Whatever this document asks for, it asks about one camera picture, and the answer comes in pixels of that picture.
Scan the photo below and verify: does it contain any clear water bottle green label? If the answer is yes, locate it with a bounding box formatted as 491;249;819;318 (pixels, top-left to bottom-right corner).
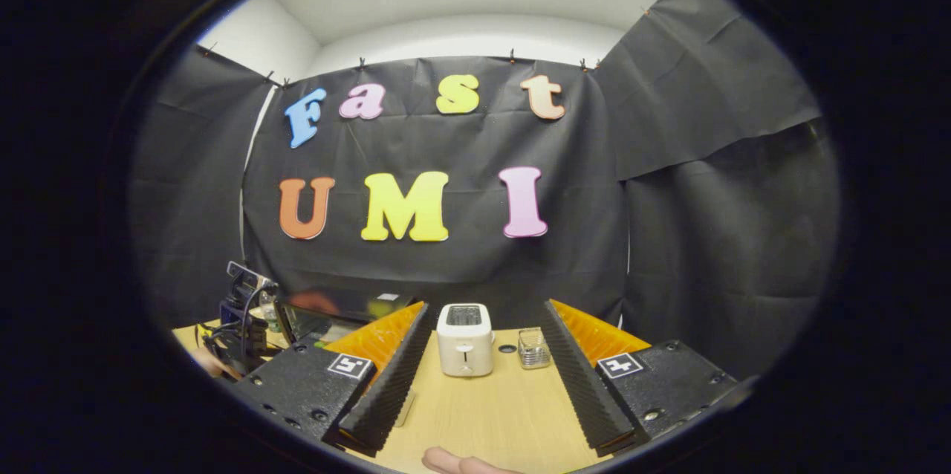
259;290;283;334

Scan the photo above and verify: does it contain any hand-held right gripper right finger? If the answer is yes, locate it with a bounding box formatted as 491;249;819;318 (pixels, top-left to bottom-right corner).
540;299;740;458

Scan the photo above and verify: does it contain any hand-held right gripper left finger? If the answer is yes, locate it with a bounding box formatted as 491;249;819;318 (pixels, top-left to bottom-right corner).
238;301;432;458

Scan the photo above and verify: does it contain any wire mesh cutlery basket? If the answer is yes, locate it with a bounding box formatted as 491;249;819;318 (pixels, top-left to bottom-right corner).
517;327;552;370

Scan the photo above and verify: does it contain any white toaster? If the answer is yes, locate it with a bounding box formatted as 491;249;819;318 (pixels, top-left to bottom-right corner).
435;302;495;377

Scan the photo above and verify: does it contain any black backdrop cloth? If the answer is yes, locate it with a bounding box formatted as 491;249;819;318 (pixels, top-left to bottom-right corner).
126;0;844;378

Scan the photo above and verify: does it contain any black electric oven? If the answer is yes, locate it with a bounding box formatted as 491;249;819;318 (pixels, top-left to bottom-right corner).
273;290;417;347

